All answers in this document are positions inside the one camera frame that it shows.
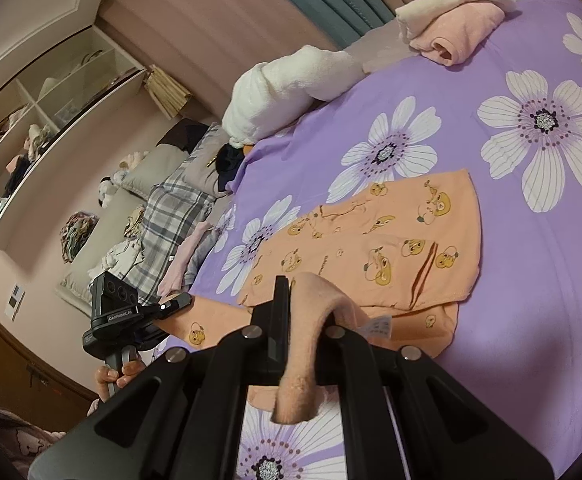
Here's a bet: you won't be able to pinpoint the grey bed cover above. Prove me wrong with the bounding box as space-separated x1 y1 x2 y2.
343 0 536 73

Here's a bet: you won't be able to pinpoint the person's left hand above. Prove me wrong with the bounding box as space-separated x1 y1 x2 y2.
88 357 146 417

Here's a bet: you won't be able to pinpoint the white fluffy rolled blanket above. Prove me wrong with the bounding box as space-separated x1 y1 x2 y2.
221 45 366 148

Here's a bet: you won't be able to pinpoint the pile of colourful cloth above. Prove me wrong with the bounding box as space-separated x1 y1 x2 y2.
60 212 99 263

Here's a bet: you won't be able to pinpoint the dark brown cloth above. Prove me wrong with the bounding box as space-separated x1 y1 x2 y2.
163 119 209 153

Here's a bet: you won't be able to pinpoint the person's left forearm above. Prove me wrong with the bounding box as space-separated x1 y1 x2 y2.
0 392 72 476

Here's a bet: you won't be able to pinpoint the white wall shelf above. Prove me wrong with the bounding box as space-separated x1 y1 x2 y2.
0 25 146 251

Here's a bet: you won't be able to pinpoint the small pale pink garment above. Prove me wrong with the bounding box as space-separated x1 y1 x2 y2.
158 220 216 301

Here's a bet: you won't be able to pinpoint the beige pillow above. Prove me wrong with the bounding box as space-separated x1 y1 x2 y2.
121 145 192 198

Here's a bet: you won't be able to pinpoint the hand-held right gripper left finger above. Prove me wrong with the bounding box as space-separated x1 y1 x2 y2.
27 275 292 480

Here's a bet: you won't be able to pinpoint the beige pleated fringe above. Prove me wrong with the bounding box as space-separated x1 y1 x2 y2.
143 64 192 118

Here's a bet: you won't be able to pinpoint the orange printed long-sleeve shirt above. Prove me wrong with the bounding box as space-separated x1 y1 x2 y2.
158 167 482 423

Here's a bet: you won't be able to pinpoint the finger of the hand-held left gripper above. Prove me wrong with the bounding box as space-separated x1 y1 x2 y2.
133 326 172 354
138 292 192 323

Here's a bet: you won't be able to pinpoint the brown wooden board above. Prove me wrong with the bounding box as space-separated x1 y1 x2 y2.
0 290 96 401

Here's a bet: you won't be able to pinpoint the long beige cushion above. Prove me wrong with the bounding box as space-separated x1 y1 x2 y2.
56 205 136 306

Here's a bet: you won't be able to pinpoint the cream folded garment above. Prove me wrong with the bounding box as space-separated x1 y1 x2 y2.
395 0 519 43

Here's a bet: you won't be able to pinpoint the pink beige curtain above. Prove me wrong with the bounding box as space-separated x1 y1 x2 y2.
93 0 542 126

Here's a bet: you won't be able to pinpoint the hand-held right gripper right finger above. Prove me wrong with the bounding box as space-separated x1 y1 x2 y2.
316 325 554 480

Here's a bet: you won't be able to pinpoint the plaid blanket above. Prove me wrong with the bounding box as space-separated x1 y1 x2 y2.
121 122 232 306

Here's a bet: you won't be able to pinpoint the white wall switch panel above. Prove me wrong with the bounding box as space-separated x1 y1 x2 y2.
6 284 26 318

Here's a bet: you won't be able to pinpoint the grey pillow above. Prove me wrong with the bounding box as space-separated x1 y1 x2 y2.
183 125 236 198

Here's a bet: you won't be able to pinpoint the white plush toys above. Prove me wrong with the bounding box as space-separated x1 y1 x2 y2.
98 152 149 208

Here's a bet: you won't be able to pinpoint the dark navy cloth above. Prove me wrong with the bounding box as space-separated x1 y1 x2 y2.
218 142 246 193

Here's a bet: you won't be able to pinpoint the pink folded garment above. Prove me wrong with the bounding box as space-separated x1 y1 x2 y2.
411 2 506 67

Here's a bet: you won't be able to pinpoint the cream printed clothing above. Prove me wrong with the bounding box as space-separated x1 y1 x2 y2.
101 205 146 281

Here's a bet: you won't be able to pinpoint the purple floral bed sheet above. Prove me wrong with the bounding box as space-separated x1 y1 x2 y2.
153 0 582 480

